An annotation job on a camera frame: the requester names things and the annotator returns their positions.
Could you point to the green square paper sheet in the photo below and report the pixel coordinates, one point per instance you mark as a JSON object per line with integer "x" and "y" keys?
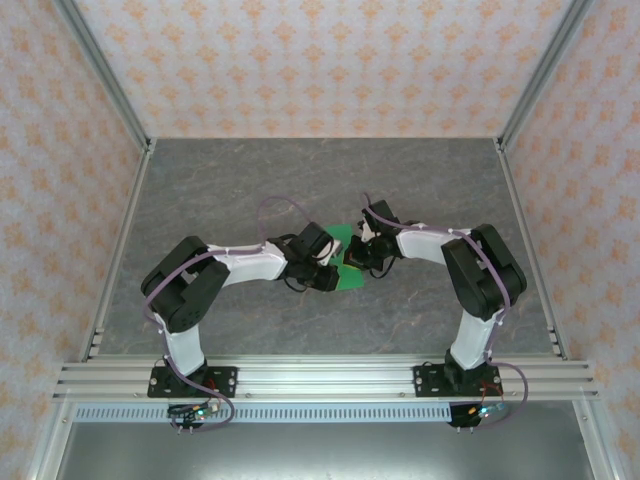
{"x": 352, "y": 281}

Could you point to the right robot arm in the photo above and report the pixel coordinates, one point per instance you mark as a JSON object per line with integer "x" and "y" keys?
{"x": 420, "y": 245}

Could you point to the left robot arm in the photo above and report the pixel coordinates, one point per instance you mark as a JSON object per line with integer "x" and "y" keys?
{"x": 250, "y": 265}

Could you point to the grey metal sheet panel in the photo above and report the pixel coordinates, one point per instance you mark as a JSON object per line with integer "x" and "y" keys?
{"x": 320, "y": 455}

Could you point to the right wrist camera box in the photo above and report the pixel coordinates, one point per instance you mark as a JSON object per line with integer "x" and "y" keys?
{"x": 367, "y": 231}

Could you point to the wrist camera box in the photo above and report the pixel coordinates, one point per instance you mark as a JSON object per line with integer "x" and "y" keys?
{"x": 367, "y": 231}
{"x": 332, "y": 251}

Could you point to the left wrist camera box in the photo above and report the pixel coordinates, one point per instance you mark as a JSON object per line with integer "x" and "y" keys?
{"x": 332, "y": 251}

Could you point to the aluminium mounting rail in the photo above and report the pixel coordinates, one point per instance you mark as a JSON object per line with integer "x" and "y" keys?
{"x": 325, "y": 377}

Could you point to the aluminium table side rail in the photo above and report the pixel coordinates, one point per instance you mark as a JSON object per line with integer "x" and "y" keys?
{"x": 134, "y": 190}
{"x": 515, "y": 190}

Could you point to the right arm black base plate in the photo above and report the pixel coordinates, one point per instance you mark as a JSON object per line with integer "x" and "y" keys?
{"x": 427, "y": 382}

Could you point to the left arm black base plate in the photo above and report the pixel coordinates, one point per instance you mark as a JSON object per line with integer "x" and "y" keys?
{"x": 222, "y": 380}

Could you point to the aluminium frame post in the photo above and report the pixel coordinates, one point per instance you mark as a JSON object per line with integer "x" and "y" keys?
{"x": 540, "y": 75}
{"x": 52, "y": 440}
{"x": 595, "y": 445}
{"x": 110, "y": 75}

